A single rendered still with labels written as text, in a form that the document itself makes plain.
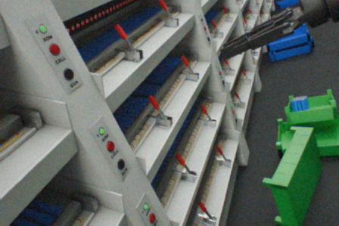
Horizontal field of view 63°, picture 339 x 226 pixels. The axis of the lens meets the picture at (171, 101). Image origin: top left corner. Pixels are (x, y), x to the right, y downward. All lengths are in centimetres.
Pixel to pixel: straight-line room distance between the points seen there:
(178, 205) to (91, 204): 30
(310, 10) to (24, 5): 52
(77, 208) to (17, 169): 17
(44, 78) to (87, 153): 14
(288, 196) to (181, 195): 34
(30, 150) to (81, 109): 10
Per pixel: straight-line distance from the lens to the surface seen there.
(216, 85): 113
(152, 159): 65
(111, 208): 57
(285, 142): 142
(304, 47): 231
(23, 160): 44
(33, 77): 46
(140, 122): 72
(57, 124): 48
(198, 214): 96
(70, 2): 55
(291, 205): 100
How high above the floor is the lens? 87
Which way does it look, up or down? 23 degrees down
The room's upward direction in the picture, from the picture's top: 23 degrees counter-clockwise
